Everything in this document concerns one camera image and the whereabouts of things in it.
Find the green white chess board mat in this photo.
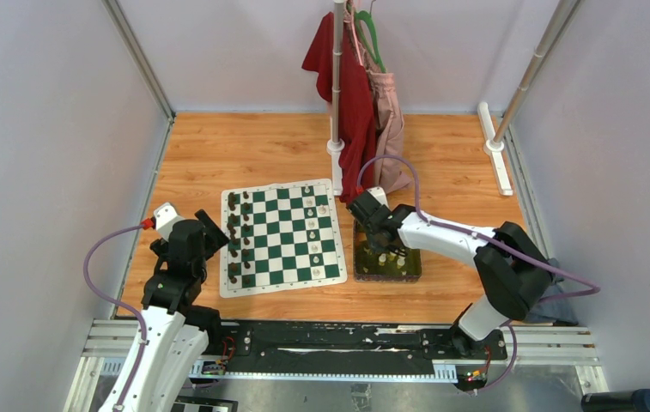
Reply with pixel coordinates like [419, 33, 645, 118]
[219, 179, 349, 299]

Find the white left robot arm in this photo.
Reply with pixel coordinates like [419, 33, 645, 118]
[100, 203, 229, 411]

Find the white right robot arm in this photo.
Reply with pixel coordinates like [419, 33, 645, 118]
[347, 188, 555, 359]

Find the yellow tray of white pieces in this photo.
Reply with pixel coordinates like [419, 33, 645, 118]
[353, 221, 422, 283]

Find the pink hanging garment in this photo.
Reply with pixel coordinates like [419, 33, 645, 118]
[347, 5, 414, 197]

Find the white clothes rack pole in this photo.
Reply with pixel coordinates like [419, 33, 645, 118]
[327, 0, 345, 197]

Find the red hanging garment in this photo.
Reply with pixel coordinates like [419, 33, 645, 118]
[301, 12, 376, 203]

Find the white rack foot right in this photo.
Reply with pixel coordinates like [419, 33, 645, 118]
[477, 101, 514, 197]

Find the grey cloth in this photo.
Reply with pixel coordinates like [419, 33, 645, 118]
[524, 258, 579, 326]

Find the green clothes hanger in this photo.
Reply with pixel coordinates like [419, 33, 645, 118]
[354, 9, 386, 73]

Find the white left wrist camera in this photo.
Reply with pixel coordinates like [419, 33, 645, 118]
[153, 202, 185, 240]

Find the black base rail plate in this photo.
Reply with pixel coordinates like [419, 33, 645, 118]
[202, 319, 507, 376]

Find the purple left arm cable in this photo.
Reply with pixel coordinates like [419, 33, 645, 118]
[82, 222, 152, 412]

